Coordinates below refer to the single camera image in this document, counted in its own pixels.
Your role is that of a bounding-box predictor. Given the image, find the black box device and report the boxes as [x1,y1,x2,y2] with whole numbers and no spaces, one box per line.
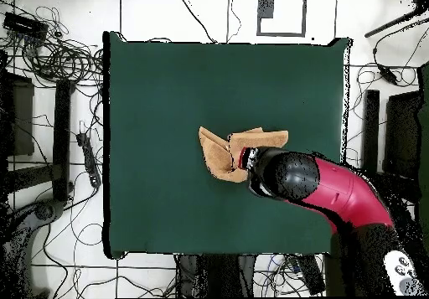
[3,11,50,41]

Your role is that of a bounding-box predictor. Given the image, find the tangled black cables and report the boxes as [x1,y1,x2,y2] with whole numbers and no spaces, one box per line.
[254,254,328,296]
[0,0,105,90]

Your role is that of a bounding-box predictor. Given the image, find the black power strip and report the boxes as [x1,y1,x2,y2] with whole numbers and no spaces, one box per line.
[75,131,102,188]

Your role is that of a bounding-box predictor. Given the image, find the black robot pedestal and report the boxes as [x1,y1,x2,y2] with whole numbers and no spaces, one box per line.
[175,254,257,298]

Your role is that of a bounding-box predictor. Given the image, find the gray square frame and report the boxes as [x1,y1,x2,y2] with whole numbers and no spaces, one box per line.
[256,0,308,39]

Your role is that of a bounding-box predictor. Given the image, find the yellow-orange terry towel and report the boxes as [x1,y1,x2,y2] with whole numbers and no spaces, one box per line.
[198,126,290,184]

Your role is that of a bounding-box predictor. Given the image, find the black flat panel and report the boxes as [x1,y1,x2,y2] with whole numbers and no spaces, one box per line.
[383,90,424,179]
[0,72,35,157]

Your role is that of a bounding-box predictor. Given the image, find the black stand bar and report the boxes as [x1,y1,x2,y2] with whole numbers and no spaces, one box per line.
[5,78,75,202]
[363,89,380,174]

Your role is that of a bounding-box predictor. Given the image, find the black tripod leg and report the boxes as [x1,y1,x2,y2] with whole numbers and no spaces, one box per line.
[364,0,429,39]

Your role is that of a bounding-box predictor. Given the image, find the gray chair base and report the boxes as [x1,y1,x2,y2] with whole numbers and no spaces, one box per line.
[0,198,65,298]

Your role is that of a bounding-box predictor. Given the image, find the black power adapter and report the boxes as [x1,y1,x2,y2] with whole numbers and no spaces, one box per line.
[377,64,401,86]

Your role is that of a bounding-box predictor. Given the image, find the small gray square plate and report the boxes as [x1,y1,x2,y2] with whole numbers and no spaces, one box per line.
[259,0,276,19]

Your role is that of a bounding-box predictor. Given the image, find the dark green table cloth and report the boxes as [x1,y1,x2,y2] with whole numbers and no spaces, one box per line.
[102,30,353,260]

